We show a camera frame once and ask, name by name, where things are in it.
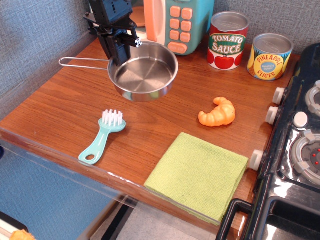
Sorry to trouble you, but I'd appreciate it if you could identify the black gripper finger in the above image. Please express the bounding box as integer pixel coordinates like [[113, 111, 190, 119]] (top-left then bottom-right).
[[107, 36, 131, 67], [97, 34, 112, 60]]

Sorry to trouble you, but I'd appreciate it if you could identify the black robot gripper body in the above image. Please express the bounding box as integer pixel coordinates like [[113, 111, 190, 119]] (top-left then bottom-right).
[[89, 0, 142, 48]]

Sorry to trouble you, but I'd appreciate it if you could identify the steel pan with wire handle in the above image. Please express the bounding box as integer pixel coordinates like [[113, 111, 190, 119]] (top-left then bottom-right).
[[58, 42, 179, 102]]

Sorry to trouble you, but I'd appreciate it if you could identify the teal brush with white bristles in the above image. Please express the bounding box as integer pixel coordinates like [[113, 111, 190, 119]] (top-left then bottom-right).
[[78, 109, 127, 165]]

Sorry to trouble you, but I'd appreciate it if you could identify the green cloth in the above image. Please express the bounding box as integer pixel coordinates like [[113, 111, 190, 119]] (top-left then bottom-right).
[[144, 132, 249, 225]]

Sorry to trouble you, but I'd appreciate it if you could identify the teal and cream toy microwave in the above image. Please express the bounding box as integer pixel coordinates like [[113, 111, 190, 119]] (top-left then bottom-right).
[[89, 0, 215, 56]]

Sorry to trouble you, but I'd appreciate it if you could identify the tomato sauce can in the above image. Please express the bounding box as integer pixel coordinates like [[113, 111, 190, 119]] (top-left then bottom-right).
[[207, 11, 250, 71]]

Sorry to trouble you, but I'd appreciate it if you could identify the orange plastic croissant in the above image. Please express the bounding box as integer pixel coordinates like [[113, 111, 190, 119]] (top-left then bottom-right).
[[198, 97, 236, 127]]

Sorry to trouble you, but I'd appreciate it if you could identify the pineapple slices can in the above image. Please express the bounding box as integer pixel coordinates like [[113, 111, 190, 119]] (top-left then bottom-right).
[[247, 33, 294, 81]]

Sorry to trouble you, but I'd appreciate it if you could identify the orange fuzzy object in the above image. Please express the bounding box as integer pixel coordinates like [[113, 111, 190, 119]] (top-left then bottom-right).
[[9, 229, 35, 240]]

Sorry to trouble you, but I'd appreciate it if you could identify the black toy stove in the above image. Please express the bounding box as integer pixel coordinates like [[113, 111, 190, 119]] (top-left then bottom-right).
[[216, 43, 320, 240]]

